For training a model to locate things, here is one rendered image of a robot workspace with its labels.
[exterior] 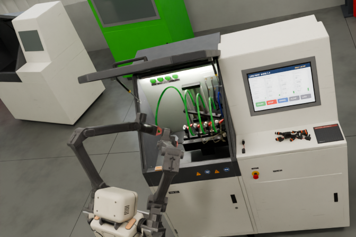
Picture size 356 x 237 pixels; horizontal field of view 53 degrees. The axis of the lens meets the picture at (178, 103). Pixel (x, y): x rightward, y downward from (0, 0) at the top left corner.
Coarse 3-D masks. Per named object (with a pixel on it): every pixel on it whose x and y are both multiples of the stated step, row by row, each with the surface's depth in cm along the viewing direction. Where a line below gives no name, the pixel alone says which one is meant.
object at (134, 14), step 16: (96, 0) 492; (112, 0) 485; (128, 0) 477; (144, 0) 470; (160, 0) 470; (176, 0) 519; (96, 16) 511; (112, 16) 502; (128, 16) 494; (144, 16) 486; (160, 16) 480; (176, 16) 516; (112, 32) 520; (128, 32) 512; (144, 32) 504; (160, 32) 496; (176, 32) 514; (192, 32) 571; (112, 48) 539; (128, 48) 530; (144, 48) 522; (128, 64) 550
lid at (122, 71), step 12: (132, 60) 179; (144, 60) 178; (156, 60) 173; (168, 60) 172; (180, 60) 174; (192, 60) 246; (96, 72) 181; (108, 72) 180; (120, 72) 178; (132, 72) 257
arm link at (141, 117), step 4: (136, 116) 241; (140, 116) 240; (144, 116) 241; (136, 120) 240; (140, 120) 240; (144, 120) 241; (136, 124) 234; (140, 124) 237; (136, 128) 234; (140, 128) 237
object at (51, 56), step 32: (0, 32) 536; (32, 32) 464; (64, 32) 490; (0, 64) 546; (32, 64) 487; (64, 64) 492; (0, 96) 548; (32, 96) 507; (64, 96) 495; (96, 96) 549
